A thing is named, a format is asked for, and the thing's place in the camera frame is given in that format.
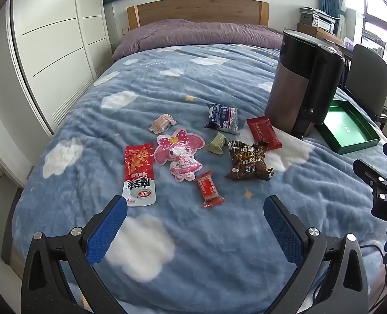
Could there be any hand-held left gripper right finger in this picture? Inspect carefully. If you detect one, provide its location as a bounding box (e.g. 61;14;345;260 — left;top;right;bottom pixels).
263;195;371;314

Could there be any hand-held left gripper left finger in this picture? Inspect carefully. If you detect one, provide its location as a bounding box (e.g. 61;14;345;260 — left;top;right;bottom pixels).
21;195;129;314

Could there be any green tray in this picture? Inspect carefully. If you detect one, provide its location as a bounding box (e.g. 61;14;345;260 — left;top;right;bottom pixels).
317;99;382;155

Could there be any long red snack packet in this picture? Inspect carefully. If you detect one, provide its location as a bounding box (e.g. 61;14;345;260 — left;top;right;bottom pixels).
123;143;157;208

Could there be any brown crinkled snack packet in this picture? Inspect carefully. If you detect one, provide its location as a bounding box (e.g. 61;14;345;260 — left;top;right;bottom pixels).
225;139;275;181

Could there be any small red candy packet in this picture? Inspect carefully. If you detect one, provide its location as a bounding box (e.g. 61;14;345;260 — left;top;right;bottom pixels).
194;170;226;209

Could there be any dark red packet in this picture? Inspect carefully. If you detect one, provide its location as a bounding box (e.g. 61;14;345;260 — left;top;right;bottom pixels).
246;117;283;152

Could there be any pink cartoon character packet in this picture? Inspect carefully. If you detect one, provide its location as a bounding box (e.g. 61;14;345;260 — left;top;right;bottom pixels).
153;129;203;183

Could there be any small green triangular packet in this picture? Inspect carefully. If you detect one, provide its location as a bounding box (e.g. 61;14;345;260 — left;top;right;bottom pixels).
205;132;227;154

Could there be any pink striped candy packet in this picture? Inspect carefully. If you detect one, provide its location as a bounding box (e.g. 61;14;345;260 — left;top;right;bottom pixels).
152;114;176;134

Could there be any blue white snack packet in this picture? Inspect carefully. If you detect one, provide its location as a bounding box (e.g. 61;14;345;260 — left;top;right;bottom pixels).
204;103;240;136

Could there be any grey office chair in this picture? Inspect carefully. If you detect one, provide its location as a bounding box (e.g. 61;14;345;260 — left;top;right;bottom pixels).
343;44;387;131

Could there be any brown black canister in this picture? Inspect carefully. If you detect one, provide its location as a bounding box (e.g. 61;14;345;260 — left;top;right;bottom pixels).
265;30;346;140

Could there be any wooden drawer cabinet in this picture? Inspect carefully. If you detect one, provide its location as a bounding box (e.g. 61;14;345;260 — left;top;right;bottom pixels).
296;23;344;45

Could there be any grey printer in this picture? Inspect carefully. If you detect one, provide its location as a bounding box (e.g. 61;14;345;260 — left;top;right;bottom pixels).
300;6;340;34

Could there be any white wardrobe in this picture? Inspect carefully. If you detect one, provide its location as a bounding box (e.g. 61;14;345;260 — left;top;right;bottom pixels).
9;0;113;134

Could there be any purple pillow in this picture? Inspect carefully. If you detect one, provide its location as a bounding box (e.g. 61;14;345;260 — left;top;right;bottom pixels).
112;19;284;61

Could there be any wooden headboard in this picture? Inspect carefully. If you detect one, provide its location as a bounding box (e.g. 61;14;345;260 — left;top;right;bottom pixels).
127;0;269;29

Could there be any black cable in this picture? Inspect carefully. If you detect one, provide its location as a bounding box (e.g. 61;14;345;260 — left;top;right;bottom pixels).
357;242;386;265

